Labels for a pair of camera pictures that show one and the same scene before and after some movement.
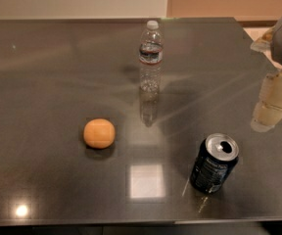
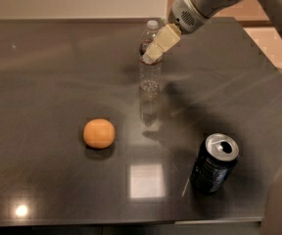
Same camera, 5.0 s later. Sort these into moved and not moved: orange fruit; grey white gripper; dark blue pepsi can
Moved: grey white gripper
Not moved: orange fruit; dark blue pepsi can
